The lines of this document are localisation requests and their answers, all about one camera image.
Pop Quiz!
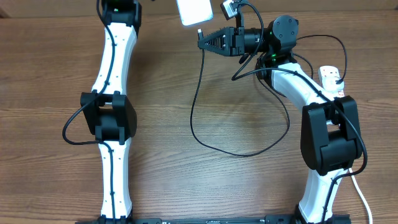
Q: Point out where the black charging cable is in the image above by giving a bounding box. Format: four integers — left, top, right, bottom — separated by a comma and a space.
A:
190, 29, 348, 157

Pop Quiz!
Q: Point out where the white power strip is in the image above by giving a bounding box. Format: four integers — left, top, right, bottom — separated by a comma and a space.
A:
318, 65, 345, 98

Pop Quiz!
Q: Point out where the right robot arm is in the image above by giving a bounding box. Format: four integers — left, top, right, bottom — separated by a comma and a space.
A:
198, 15, 368, 223

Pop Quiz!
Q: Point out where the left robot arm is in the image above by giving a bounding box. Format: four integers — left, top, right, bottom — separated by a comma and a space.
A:
80, 1, 142, 223

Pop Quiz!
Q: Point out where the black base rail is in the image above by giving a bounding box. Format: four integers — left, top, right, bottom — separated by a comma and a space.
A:
75, 215, 351, 224

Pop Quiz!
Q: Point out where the blue Galaxy smartphone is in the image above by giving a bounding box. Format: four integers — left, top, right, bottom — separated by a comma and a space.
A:
176, 0, 213, 26

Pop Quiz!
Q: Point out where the white charger adapter plug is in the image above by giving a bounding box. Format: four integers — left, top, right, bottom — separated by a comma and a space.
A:
322, 77, 345, 93

